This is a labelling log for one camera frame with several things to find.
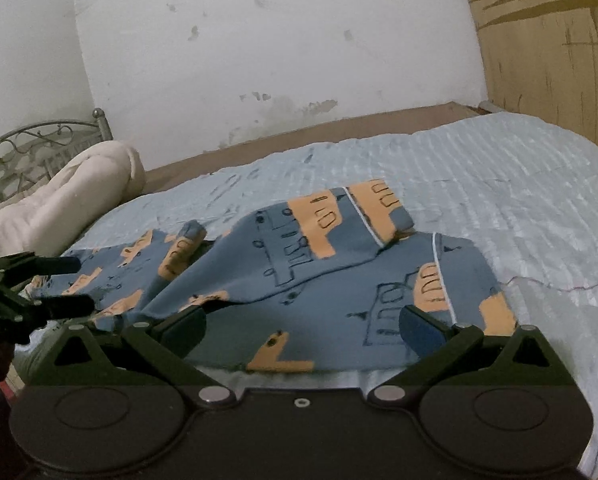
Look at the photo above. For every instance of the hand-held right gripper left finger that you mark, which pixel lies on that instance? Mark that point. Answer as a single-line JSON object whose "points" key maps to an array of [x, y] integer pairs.
{"points": [[181, 327]]}

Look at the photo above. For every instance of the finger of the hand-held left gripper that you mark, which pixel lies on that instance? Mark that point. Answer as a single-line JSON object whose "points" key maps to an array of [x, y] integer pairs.
{"points": [[64, 306], [54, 263]]}

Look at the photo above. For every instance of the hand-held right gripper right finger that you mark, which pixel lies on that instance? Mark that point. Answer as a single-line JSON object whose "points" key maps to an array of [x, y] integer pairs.
{"points": [[419, 330]]}

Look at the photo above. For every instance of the blue orange printed pants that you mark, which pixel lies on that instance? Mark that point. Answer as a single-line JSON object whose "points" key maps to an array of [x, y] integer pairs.
{"points": [[329, 270]]}

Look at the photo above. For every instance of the cream pillow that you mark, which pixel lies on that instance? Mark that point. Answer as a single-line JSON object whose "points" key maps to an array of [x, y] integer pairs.
{"points": [[54, 195]]}

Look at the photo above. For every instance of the grey metal headboard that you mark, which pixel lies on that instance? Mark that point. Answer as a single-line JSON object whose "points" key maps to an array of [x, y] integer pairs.
{"points": [[24, 140]]}

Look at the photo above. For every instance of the light blue quilted blanket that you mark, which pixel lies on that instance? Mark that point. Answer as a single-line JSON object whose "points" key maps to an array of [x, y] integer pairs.
{"points": [[479, 185]]}

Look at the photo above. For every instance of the brown mattress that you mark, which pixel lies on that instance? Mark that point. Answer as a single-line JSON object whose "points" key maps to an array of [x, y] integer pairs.
{"points": [[289, 132]]}

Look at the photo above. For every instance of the white pipe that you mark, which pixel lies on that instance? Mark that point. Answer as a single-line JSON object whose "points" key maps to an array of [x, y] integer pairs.
{"points": [[489, 106]]}

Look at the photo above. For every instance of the wooden wardrobe panel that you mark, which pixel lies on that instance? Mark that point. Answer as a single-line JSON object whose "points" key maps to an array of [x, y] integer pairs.
{"points": [[554, 35]]}

